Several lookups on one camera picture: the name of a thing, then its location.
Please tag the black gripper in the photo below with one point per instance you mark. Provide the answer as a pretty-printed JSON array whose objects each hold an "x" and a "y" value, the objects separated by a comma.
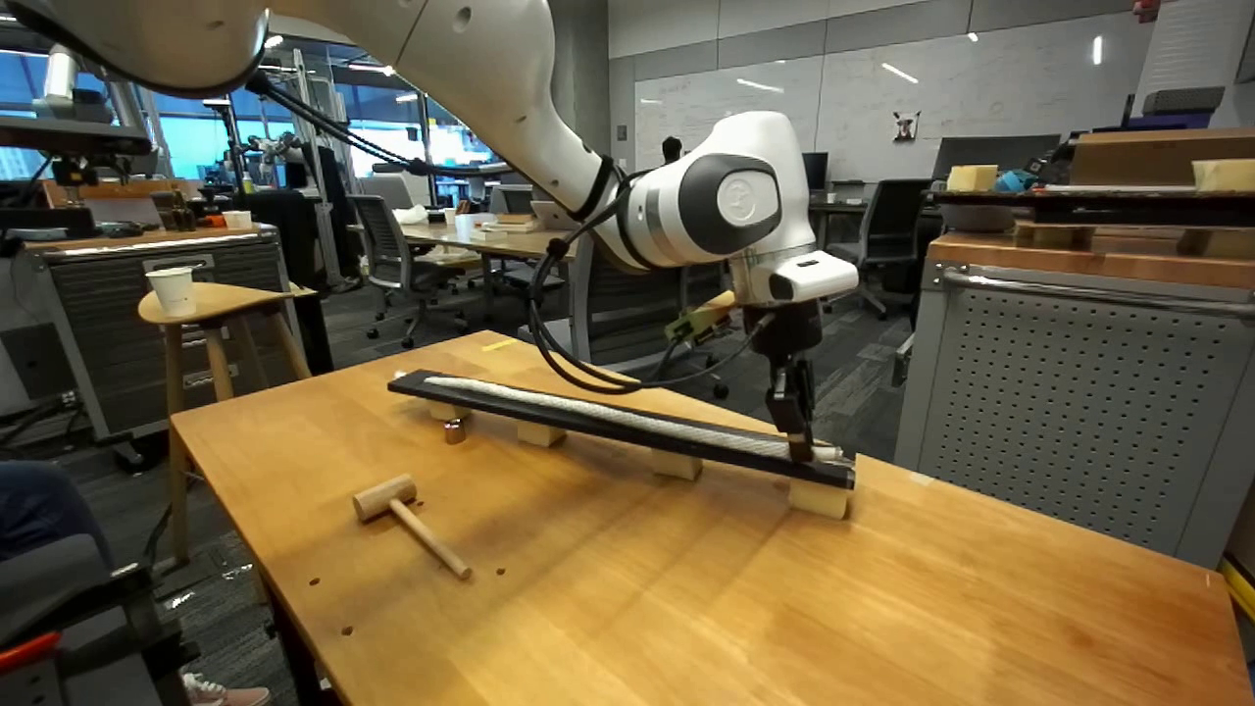
[{"x": 786, "y": 338}]

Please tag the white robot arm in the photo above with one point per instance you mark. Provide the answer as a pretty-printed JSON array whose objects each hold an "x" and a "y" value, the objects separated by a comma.
[{"x": 736, "y": 196}]

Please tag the black office chair at right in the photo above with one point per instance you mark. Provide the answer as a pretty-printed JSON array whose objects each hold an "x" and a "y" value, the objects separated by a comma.
[{"x": 884, "y": 236}]

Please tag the grey office chair near table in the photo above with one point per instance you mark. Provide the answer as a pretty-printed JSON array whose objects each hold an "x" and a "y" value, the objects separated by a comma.
[{"x": 617, "y": 318}]

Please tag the black computer monitor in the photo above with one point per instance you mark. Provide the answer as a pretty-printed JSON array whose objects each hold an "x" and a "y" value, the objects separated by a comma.
[{"x": 817, "y": 169}]

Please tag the person sitting in background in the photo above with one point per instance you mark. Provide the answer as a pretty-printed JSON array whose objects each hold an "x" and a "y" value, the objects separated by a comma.
[{"x": 672, "y": 149}]

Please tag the grey perforated metal cabinet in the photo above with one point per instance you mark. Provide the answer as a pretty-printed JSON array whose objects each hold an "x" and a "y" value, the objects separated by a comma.
[{"x": 1101, "y": 386}]

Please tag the wooden meeting table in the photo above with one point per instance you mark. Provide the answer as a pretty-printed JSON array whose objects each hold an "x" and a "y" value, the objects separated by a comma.
[{"x": 471, "y": 236}]

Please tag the small wooden mallet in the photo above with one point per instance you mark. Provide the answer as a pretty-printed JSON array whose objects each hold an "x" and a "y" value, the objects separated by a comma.
[{"x": 396, "y": 500}]

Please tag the grey office chair at left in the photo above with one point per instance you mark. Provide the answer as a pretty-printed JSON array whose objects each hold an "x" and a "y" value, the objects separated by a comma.
[{"x": 404, "y": 268}]

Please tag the round wooden stool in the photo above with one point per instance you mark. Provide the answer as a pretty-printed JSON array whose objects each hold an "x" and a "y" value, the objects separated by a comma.
[{"x": 211, "y": 312}]

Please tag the white paper cup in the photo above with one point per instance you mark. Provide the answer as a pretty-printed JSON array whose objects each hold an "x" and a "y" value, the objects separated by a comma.
[{"x": 173, "y": 287}]

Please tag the grey cabinet at left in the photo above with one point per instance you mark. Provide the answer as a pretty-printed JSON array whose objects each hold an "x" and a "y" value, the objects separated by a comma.
[{"x": 94, "y": 287}]

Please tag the black grooved rail on blocks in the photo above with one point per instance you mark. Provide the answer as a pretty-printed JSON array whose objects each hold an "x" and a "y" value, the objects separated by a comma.
[{"x": 825, "y": 484}]

